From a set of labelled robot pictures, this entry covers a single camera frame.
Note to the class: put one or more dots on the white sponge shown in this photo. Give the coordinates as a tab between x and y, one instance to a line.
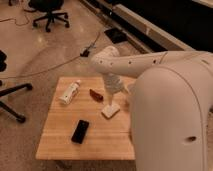
110	110

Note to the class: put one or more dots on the dark red small object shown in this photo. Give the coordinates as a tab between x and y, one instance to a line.
96	96

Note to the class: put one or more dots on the white ceramic cup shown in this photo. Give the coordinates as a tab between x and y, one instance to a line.
130	89

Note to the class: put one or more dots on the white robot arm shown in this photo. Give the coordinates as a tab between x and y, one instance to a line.
169	105

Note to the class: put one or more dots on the black floor plate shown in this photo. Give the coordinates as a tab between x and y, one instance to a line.
115	35

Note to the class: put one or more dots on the white plastic bottle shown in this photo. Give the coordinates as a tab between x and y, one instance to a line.
70	92

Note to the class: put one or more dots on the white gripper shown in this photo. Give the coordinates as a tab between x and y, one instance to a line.
113	84

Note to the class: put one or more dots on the black power plug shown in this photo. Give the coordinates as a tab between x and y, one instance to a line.
85	53

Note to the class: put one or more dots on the black smartphone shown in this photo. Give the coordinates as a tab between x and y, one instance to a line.
80	131

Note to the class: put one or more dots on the wooden table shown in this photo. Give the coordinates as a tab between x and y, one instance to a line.
105	139

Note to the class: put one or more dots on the black office chair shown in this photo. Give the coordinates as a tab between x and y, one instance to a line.
51	10

